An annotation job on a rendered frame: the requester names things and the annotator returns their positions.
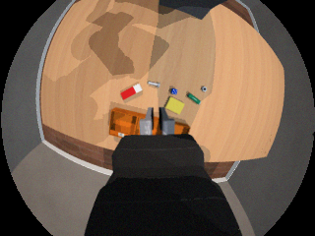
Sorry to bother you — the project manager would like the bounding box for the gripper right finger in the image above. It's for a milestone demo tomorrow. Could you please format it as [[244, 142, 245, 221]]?
[[158, 107, 175, 135]]

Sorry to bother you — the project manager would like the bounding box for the red and white eraser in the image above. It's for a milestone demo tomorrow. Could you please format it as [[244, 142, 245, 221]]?
[[121, 84, 142, 99]]

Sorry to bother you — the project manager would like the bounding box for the orange divided tray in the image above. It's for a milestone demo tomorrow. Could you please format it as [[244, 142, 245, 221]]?
[[109, 107, 191, 138]]

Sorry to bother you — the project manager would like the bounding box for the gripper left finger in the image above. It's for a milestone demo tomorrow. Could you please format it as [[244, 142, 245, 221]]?
[[139, 107, 154, 135]]

